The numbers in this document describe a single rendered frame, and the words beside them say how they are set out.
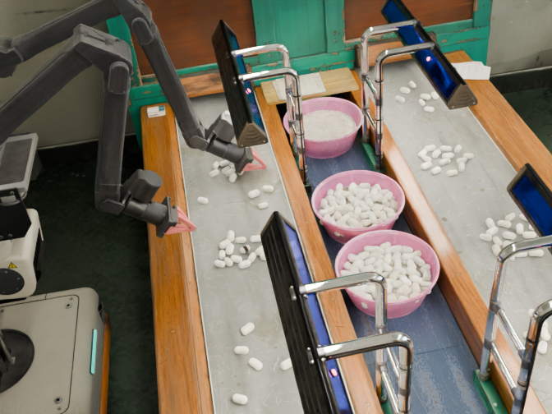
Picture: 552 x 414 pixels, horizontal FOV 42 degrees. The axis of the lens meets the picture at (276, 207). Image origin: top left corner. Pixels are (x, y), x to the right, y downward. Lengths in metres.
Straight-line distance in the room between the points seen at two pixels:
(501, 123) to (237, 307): 1.07
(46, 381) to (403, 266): 1.20
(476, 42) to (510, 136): 0.60
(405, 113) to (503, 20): 1.45
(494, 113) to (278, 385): 1.22
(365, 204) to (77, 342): 1.07
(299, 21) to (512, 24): 1.55
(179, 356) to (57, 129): 2.19
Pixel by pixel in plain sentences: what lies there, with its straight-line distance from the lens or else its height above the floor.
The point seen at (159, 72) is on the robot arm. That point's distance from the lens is 2.02.
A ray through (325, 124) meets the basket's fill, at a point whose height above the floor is 0.74.
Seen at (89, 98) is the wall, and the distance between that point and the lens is 3.62.
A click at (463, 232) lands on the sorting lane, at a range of 2.01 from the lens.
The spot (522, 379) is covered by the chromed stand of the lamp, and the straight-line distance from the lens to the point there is 1.47.
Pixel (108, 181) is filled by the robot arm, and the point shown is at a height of 1.08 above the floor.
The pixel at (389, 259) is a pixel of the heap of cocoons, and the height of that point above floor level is 0.74.
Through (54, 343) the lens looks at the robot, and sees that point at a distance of 2.53.
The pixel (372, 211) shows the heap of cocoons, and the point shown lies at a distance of 2.08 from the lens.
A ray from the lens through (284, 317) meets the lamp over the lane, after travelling 1.35.
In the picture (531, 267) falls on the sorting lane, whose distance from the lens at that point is 1.94.
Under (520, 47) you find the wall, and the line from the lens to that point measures 3.93.
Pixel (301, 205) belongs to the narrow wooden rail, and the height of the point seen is 0.76.
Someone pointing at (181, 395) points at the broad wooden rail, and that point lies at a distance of 1.65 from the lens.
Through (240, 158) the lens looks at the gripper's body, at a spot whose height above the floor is 0.83.
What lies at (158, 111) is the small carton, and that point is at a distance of 2.54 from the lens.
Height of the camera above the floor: 2.08
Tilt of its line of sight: 40 degrees down
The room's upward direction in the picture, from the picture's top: 7 degrees counter-clockwise
